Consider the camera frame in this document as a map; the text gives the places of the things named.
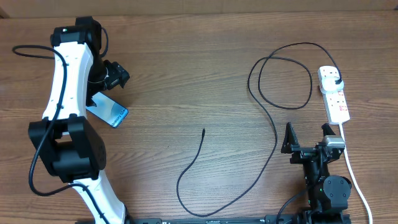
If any white power strip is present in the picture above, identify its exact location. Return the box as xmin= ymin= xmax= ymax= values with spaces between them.
xmin=317 ymin=66 xmax=350 ymax=125

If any blue-screen Samsung smartphone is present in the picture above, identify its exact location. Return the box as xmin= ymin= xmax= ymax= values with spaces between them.
xmin=86 ymin=92 xmax=129 ymax=128

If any black USB charging cable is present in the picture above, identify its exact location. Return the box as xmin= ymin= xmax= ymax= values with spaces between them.
xmin=176 ymin=42 xmax=343 ymax=218

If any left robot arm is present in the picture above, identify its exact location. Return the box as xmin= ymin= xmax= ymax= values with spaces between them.
xmin=28 ymin=16 xmax=133 ymax=223

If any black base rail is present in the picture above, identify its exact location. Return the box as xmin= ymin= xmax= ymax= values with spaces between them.
xmin=127 ymin=214 xmax=351 ymax=224

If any white USB charger plug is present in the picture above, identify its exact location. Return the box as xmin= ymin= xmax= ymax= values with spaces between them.
xmin=320 ymin=77 xmax=345 ymax=94

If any white power strip cord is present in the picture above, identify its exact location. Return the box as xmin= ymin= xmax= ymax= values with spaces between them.
xmin=338 ymin=123 xmax=374 ymax=224

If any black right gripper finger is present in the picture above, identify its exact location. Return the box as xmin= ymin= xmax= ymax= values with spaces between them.
xmin=322 ymin=123 xmax=335 ymax=136
xmin=281 ymin=122 xmax=299 ymax=154

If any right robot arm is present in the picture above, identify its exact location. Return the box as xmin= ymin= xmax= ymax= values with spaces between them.
xmin=276 ymin=122 xmax=352 ymax=223

